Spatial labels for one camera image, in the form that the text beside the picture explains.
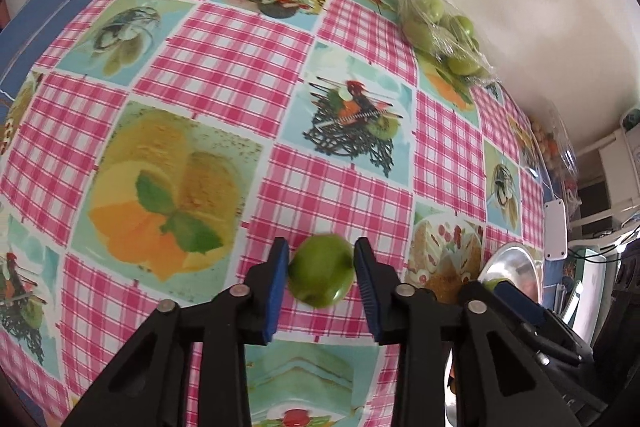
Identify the white rectangular device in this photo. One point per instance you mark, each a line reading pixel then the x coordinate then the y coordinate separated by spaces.
pixel 555 230

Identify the patterned checkered tablecloth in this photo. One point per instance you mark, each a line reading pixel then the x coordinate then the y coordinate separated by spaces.
pixel 154 149

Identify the silver metal bowl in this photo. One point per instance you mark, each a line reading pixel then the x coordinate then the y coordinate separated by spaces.
pixel 514 262

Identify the longan fruits plastic box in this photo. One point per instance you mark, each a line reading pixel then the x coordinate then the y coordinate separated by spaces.
pixel 558 154

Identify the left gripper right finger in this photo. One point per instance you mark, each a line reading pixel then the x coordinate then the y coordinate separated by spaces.
pixel 498 382

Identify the green plums plastic tray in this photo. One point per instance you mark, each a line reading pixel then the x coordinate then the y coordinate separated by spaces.
pixel 446 38

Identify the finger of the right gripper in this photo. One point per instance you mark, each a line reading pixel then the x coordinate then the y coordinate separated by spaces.
pixel 525 308

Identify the green mango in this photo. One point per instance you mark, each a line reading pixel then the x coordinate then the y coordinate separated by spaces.
pixel 321 271
pixel 491 284

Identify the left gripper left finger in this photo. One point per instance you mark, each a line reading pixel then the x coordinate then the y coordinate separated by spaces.
pixel 177 348

